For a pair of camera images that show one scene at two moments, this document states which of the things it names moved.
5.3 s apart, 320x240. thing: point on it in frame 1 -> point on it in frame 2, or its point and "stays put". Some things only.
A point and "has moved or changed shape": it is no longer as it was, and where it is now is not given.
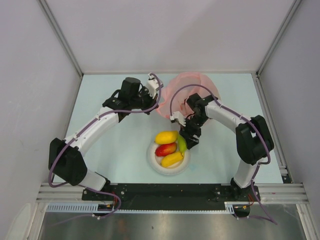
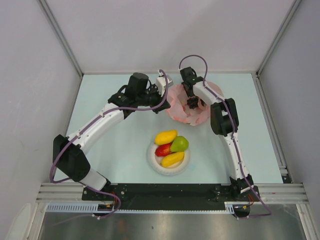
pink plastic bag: [182, 86] has moved or changed shape
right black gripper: [188, 133] -> [189, 94]
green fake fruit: [182, 143] has moved or changed shape
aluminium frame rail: [62, 35] stays put
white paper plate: [154, 162] stays put
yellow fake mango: [166, 137] stays put
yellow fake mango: [169, 159] stays put
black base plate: [172, 196] stays put
